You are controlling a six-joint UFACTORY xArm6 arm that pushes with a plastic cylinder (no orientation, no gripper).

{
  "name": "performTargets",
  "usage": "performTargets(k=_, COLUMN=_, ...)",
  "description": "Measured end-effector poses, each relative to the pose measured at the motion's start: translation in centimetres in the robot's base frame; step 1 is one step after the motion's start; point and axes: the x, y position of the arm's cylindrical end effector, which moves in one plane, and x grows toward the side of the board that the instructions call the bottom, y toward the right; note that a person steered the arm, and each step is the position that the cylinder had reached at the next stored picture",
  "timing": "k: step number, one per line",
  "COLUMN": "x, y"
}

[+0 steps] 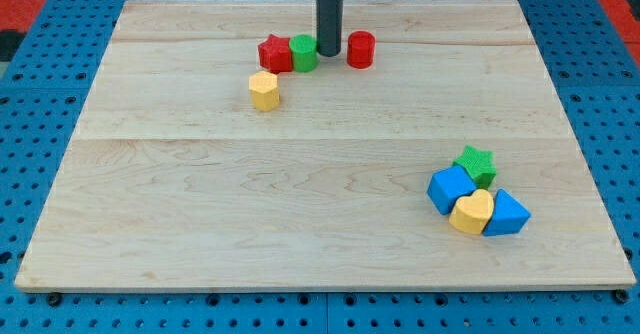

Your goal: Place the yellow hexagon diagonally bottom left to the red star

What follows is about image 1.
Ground yellow hexagon block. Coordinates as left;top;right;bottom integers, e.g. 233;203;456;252
249;71;280;112

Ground red star block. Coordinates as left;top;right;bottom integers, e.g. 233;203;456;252
257;34;293;74

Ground green star block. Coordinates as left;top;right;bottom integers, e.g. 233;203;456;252
452;145;498;189

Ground green cylinder block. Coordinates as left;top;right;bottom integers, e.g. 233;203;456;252
289;34;318;72

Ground red cylinder block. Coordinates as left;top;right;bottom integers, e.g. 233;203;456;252
347;31;376;69

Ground light wooden board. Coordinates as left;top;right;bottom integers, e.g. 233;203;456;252
15;0;636;293

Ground blue cube block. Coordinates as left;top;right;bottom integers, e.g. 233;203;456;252
426;166;477;215

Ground yellow heart block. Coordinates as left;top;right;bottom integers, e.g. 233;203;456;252
449;189;495;235

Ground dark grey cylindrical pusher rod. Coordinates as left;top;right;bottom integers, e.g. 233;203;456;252
316;0;343;57

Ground blue triangle block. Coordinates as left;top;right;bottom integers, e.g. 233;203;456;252
483;189;531;236

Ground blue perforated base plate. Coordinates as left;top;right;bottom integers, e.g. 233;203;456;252
1;0;639;333

